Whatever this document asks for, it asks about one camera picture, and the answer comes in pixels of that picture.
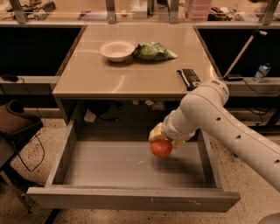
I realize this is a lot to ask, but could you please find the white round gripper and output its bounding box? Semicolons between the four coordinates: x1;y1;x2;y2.
149;109;196;149

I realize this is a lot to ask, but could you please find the red apple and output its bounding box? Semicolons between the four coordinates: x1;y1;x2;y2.
150;140;172;158

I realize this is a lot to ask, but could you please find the white bowl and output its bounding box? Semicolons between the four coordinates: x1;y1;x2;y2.
100;40;135;62

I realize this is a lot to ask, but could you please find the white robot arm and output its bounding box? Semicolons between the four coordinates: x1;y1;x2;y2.
149;79;280;191

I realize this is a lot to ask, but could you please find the open grey drawer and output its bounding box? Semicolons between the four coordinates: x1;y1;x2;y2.
27;118;240;212

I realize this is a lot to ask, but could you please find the black snack bar wrapper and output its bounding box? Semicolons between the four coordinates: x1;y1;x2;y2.
177;69;201;91

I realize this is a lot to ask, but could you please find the green chip bag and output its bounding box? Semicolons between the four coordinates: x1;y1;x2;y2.
132;42;178;61

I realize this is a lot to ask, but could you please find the beige top cabinet table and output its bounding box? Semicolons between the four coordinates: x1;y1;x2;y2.
51;23;227;130

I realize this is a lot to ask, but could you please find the plastic water bottle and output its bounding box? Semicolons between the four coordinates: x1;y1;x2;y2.
253;63;271;83

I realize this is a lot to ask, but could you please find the pink plastic storage box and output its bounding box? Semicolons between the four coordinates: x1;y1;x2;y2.
185;0;212;21

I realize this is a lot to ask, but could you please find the white stick with black tip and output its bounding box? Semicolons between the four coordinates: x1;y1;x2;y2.
223;29;268;79

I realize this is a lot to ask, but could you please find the black brown office chair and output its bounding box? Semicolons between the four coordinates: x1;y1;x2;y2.
0;99;44;214

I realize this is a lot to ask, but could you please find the black device on left shelf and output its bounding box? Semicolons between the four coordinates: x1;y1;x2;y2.
0;74;18;82

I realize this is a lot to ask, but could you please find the black cable under chair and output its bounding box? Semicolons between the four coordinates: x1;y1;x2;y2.
16;84;46;173

